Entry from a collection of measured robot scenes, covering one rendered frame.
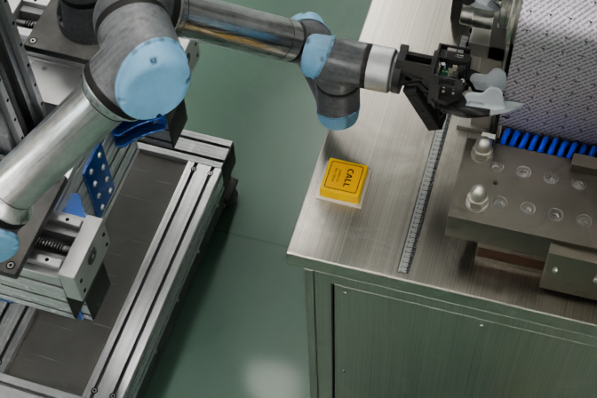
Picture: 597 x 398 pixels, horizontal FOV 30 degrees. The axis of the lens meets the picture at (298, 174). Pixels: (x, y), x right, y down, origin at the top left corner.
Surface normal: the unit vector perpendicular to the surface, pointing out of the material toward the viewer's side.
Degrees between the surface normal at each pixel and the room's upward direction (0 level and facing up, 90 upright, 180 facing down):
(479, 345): 90
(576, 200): 0
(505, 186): 0
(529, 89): 90
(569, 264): 90
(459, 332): 90
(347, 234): 0
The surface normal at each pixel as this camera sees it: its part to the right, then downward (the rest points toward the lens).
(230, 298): -0.03, -0.57
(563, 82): -0.28, 0.80
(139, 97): 0.43, 0.69
